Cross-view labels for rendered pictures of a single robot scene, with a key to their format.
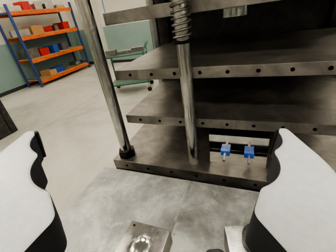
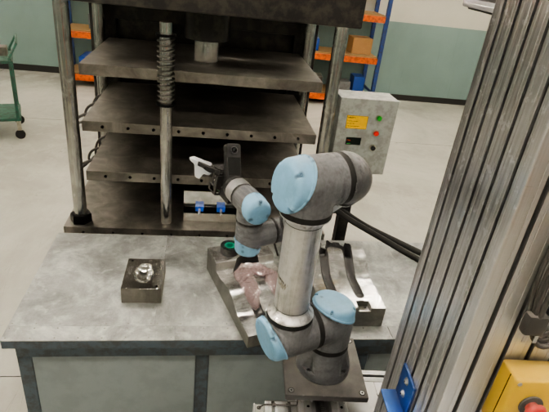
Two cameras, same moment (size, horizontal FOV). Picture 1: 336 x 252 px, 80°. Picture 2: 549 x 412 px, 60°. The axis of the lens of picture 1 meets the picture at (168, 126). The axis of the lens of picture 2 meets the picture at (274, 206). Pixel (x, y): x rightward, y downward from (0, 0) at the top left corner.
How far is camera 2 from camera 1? 142 cm
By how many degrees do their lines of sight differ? 30
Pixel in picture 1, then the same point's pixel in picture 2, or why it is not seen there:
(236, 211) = not seen: hidden behind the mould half
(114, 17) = (92, 69)
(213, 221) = (195, 257)
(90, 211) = (70, 266)
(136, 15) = (118, 73)
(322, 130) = not seen: hidden behind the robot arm
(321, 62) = (269, 132)
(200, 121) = (176, 177)
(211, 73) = (189, 132)
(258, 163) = (229, 218)
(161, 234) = (158, 261)
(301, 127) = (260, 182)
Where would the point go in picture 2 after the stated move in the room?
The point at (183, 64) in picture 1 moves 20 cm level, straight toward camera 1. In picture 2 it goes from (165, 123) to (176, 139)
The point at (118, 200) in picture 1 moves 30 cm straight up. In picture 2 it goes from (97, 256) to (92, 194)
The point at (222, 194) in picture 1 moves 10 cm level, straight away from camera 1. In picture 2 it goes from (200, 241) to (198, 230)
